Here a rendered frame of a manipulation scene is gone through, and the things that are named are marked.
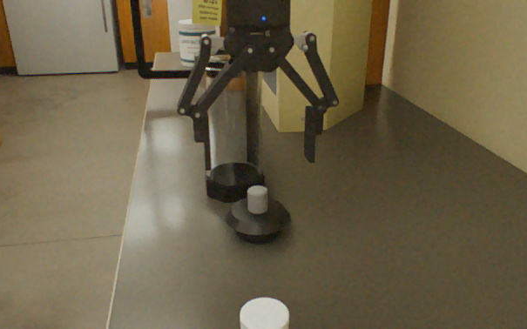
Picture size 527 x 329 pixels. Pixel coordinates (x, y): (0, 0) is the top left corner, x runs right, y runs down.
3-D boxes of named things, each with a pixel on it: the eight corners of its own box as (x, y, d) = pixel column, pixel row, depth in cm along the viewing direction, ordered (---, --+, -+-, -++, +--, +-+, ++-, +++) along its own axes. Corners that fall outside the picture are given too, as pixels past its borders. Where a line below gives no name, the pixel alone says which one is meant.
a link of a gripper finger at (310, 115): (305, 105, 61) (310, 105, 61) (303, 155, 64) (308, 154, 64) (311, 112, 58) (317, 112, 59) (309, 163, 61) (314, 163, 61)
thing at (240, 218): (282, 211, 71) (283, 172, 68) (296, 245, 63) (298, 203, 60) (222, 217, 70) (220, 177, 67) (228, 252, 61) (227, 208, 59)
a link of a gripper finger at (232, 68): (259, 50, 54) (249, 43, 53) (199, 124, 56) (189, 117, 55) (253, 45, 57) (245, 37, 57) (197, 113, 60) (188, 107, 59)
